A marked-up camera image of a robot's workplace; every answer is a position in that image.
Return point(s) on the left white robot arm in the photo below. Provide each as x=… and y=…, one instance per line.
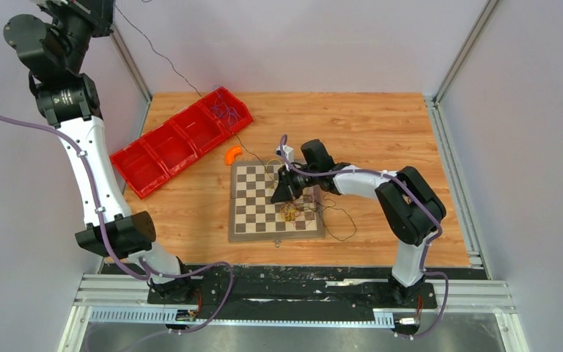
x=53, y=52

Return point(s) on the red compartment bin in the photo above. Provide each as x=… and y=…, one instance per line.
x=157, y=156

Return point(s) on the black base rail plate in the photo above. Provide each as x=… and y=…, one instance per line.
x=295, y=293

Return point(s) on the aluminium frame post right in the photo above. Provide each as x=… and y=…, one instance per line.
x=466, y=48

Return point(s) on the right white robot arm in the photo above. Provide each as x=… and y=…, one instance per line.
x=412, y=209

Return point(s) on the wooden chessboard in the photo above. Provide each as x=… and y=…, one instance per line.
x=252, y=217

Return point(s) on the aluminium frame post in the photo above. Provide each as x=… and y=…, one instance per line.
x=466, y=48
x=129, y=62

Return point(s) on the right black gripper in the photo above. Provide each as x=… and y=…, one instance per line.
x=286, y=190

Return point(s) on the aluminium frame post left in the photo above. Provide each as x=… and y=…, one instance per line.
x=129, y=62

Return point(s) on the orange curved plastic piece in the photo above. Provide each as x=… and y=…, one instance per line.
x=231, y=154

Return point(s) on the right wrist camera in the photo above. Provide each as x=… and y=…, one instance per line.
x=287, y=154

